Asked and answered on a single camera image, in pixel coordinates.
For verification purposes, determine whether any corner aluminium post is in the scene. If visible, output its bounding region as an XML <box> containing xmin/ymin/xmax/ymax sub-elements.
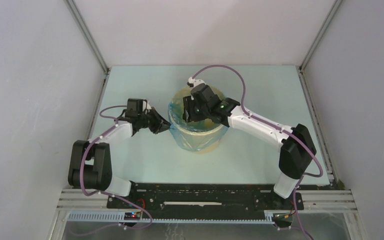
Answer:
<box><xmin>299</xmin><ymin>0</ymin><xmax>345</xmax><ymax>73</ymax></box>
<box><xmin>64</xmin><ymin>0</ymin><xmax>110</xmax><ymax>75</ymax></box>

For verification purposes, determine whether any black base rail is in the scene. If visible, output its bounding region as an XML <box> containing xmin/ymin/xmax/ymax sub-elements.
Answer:
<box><xmin>106</xmin><ymin>183</ymin><xmax>304</xmax><ymax>221</ymax></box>

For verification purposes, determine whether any yellow trash bin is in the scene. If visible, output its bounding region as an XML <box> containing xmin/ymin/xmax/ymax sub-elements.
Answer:
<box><xmin>168</xmin><ymin>85</ymin><xmax>229</xmax><ymax>155</ymax></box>

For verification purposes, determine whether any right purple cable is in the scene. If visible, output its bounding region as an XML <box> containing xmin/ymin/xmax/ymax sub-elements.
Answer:
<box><xmin>190</xmin><ymin>64</ymin><xmax>324</xmax><ymax>239</ymax></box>

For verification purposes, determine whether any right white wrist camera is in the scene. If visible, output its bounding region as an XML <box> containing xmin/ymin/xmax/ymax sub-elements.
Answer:
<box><xmin>186</xmin><ymin>77</ymin><xmax>206</xmax><ymax>88</ymax></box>

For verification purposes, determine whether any small electronics board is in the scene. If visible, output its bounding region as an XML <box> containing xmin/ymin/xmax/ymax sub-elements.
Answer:
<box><xmin>123</xmin><ymin>212</ymin><xmax>141</xmax><ymax>221</ymax></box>

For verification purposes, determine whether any purple cable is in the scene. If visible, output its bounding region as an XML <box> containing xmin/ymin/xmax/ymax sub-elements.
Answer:
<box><xmin>190</xmin><ymin>64</ymin><xmax>324</xmax><ymax>239</ymax></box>
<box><xmin>79</xmin><ymin>105</ymin><xmax>154</xmax><ymax>231</ymax></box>

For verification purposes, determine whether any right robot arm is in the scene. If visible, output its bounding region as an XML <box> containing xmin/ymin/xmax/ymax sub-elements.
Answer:
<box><xmin>182</xmin><ymin>83</ymin><xmax>317</xmax><ymax>209</ymax></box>

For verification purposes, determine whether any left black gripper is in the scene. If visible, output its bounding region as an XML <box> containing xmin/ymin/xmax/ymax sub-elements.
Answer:
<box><xmin>138</xmin><ymin>107</ymin><xmax>174</xmax><ymax>135</ymax></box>

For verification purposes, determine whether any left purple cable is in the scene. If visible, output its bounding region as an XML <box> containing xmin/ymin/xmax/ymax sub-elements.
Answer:
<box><xmin>79</xmin><ymin>105</ymin><xmax>154</xmax><ymax>231</ymax></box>

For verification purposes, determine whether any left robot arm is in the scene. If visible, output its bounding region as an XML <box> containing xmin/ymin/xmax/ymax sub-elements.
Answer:
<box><xmin>67</xmin><ymin>98</ymin><xmax>171</xmax><ymax>208</ymax></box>

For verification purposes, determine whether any right corner aluminium post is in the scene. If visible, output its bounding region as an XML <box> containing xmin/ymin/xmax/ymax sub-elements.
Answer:
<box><xmin>299</xmin><ymin>0</ymin><xmax>345</xmax><ymax>73</ymax></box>

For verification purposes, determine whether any blue plastic trash bag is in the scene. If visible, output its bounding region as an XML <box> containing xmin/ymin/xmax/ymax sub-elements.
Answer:
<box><xmin>167</xmin><ymin>86</ymin><xmax>229</xmax><ymax>153</ymax></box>

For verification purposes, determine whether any left corner aluminium post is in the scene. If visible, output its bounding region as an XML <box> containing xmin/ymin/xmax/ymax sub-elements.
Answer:
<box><xmin>64</xmin><ymin>0</ymin><xmax>110</xmax><ymax>75</ymax></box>

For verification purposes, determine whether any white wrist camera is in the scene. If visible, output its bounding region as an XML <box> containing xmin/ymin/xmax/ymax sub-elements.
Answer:
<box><xmin>143</xmin><ymin>99</ymin><xmax>152</xmax><ymax>113</ymax></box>
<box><xmin>186</xmin><ymin>77</ymin><xmax>206</xmax><ymax>88</ymax></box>

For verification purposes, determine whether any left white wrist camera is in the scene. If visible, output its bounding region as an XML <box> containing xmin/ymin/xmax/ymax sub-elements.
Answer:
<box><xmin>143</xmin><ymin>99</ymin><xmax>152</xmax><ymax>113</ymax></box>

